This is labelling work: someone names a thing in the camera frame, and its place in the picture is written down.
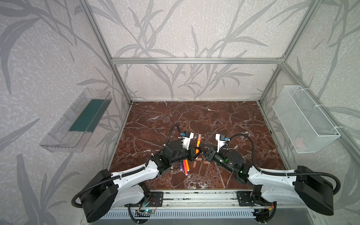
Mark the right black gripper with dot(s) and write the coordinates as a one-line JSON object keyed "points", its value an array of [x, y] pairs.
{"points": [[212, 153]]}

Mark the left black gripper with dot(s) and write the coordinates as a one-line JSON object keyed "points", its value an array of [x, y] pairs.
{"points": [[190, 152]]}

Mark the orange highlighter pen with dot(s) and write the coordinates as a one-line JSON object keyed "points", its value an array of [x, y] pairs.
{"points": [[197, 146], [187, 165]]}

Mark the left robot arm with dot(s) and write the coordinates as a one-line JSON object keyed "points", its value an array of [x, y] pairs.
{"points": [[109, 190]]}

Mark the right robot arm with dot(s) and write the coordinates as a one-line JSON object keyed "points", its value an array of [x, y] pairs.
{"points": [[301, 186]]}

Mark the pink highlighter pen near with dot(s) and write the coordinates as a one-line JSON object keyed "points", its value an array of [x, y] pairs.
{"points": [[185, 168]]}

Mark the green circuit board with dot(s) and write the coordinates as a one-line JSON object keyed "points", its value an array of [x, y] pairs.
{"points": [[146, 213]]}

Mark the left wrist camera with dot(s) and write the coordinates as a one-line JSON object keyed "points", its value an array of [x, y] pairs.
{"points": [[186, 138]]}

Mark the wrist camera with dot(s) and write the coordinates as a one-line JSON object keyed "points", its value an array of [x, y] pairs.
{"points": [[186, 138], [222, 140]]}

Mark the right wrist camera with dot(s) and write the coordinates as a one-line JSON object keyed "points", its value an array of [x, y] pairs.
{"points": [[222, 140]]}

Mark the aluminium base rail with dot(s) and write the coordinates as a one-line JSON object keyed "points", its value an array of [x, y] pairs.
{"points": [[191, 198]]}

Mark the white wire mesh basket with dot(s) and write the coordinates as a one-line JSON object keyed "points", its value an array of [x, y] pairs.
{"points": [[305, 123]]}

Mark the clear plastic wall bin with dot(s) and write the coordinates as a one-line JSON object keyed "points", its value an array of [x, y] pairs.
{"points": [[74, 129]]}

